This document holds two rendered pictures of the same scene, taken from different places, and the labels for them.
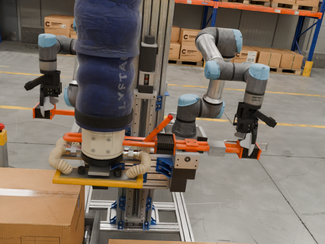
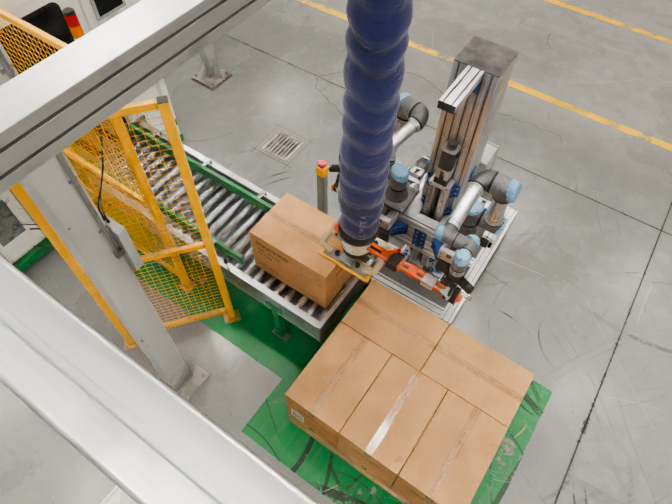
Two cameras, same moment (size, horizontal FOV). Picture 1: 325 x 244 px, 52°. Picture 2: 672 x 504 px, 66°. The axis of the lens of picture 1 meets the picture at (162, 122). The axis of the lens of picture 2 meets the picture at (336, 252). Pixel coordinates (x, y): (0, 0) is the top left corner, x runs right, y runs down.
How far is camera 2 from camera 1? 197 cm
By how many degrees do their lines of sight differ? 45
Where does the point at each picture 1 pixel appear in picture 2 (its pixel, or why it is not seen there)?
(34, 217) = (309, 261)
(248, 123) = (448, 282)
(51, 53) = not seen: hidden behind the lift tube
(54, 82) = not seen: hidden behind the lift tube
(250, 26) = not seen: outside the picture
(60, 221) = (321, 272)
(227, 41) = (498, 193)
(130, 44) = (368, 209)
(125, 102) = (365, 233)
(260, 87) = (457, 268)
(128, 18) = (365, 199)
